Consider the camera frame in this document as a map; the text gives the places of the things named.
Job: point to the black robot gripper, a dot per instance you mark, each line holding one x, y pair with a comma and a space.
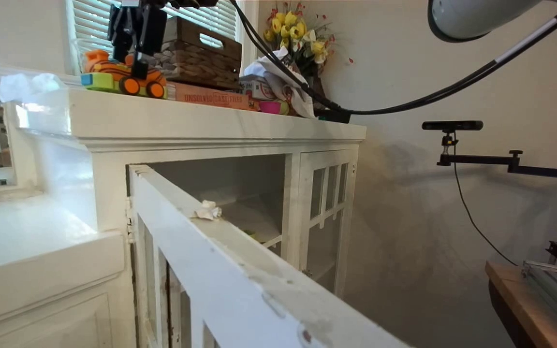
129, 17

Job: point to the orange toy tiger car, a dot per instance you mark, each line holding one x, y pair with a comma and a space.
106, 73

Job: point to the pink toy box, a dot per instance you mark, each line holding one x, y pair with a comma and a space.
266, 100

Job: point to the white window blinds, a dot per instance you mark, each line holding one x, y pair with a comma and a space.
90, 19

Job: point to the woven wicker basket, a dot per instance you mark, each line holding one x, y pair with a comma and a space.
197, 54

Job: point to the orange board game box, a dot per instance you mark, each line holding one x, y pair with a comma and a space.
204, 95

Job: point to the clear plastic bag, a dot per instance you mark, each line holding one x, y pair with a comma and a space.
42, 100

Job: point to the yellow flower bouquet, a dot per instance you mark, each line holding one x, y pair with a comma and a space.
305, 35

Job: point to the white crumpled cloth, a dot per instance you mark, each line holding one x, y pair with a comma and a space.
286, 83

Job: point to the white built-in cabinet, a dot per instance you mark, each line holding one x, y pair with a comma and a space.
284, 180

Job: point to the open white cabinet door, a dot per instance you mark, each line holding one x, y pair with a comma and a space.
243, 292

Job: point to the brown wooden side table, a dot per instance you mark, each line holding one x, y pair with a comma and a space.
525, 307

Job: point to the black camera on mount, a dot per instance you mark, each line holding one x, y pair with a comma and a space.
454, 124

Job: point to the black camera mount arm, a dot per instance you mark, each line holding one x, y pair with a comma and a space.
512, 160

